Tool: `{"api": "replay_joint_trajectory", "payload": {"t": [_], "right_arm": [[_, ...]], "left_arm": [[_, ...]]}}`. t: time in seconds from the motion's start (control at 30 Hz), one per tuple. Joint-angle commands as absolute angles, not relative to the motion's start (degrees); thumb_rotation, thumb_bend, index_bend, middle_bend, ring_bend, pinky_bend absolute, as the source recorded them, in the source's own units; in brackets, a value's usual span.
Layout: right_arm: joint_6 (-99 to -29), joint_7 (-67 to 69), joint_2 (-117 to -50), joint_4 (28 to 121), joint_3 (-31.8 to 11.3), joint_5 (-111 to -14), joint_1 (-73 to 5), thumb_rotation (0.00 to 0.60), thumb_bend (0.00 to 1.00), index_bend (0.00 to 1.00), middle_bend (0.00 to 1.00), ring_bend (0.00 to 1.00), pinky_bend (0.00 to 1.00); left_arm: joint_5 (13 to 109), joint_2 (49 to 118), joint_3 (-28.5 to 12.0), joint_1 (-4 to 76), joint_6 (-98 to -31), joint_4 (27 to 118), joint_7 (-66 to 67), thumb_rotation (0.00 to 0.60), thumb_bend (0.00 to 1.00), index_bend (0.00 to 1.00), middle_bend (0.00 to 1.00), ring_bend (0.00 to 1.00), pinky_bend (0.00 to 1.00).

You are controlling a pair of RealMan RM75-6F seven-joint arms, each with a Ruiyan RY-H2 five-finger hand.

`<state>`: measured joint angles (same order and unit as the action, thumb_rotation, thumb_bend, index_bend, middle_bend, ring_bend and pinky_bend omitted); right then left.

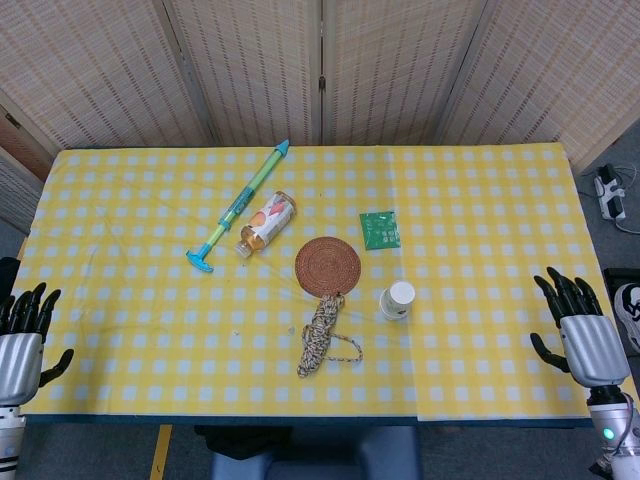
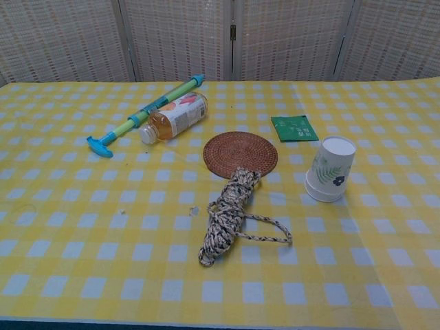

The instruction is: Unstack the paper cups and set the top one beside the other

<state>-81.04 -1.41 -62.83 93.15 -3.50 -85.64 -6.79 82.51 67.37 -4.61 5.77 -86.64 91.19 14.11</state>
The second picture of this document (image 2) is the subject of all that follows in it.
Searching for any yellow white check tablecloth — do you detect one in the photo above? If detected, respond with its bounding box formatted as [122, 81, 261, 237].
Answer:
[0, 78, 440, 328]

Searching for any black and white rope bundle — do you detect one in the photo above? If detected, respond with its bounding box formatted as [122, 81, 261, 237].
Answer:
[197, 166, 294, 268]

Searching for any green tea sachet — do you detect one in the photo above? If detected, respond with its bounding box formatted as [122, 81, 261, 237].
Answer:
[270, 114, 320, 143]

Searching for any green blue toy water pump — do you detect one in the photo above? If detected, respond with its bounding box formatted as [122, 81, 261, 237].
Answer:
[86, 74, 206, 159]

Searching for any amber tea plastic bottle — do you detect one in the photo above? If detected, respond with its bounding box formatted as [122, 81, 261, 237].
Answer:
[140, 91, 209, 145]

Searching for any woven folding screen panel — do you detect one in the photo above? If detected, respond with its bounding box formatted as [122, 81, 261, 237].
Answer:
[230, 0, 360, 83]
[118, 0, 237, 83]
[338, 0, 440, 83]
[0, 0, 133, 89]

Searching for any white fern print paper cup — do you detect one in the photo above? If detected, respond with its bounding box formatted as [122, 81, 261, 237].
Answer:
[305, 135, 357, 194]

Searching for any round brown woven coaster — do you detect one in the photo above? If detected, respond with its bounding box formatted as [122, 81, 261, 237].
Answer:
[202, 132, 278, 182]

